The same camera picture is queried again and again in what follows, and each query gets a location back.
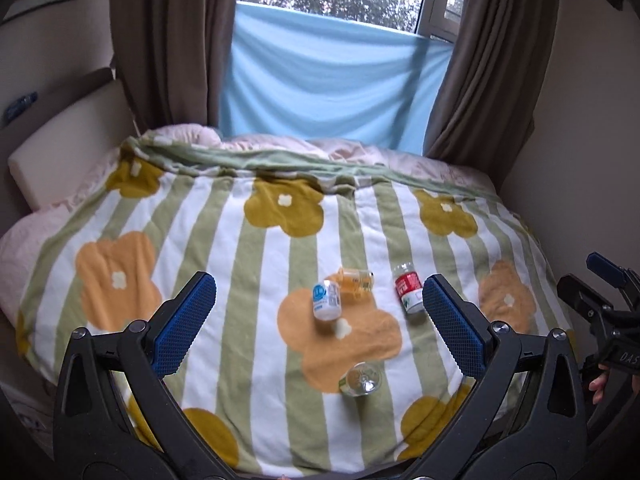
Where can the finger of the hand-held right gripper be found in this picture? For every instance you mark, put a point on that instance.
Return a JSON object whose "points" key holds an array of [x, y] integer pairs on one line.
{"points": [[607, 265], [582, 297]]}

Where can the floral striped blanket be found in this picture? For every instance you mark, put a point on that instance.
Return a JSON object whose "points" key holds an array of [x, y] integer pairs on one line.
{"points": [[260, 240]]}

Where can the amber glass bottle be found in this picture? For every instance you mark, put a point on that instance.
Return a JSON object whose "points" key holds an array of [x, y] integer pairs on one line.
{"points": [[356, 281]]}

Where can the small blue packet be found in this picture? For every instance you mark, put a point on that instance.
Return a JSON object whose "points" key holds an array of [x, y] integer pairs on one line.
{"points": [[21, 106]]}

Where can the brown curtain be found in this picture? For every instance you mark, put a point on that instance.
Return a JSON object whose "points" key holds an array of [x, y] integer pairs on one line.
{"points": [[495, 60], [170, 35]]}

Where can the light blue cloth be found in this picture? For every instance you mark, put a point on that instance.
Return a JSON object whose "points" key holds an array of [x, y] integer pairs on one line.
{"points": [[325, 80]]}

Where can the beige padded headboard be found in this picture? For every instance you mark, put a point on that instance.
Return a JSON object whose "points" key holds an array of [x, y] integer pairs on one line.
{"points": [[70, 140]]}

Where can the red-label plastic bottle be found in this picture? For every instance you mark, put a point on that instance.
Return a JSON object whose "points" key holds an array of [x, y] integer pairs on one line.
{"points": [[407, 285]]}

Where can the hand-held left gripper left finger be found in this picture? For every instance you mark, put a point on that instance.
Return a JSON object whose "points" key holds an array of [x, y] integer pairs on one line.
{"points": [[186, 322]]}

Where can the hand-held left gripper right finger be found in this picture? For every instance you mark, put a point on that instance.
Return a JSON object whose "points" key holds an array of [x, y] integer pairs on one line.
{"points": [[452, 330]]}

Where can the person's right hand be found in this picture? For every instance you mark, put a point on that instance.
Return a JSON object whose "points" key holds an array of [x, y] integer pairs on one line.
{"points": [[598, 385]]}

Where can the small white blue-label bottle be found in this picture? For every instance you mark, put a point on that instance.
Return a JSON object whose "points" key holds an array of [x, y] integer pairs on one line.
{"points": [[326, 301]]}

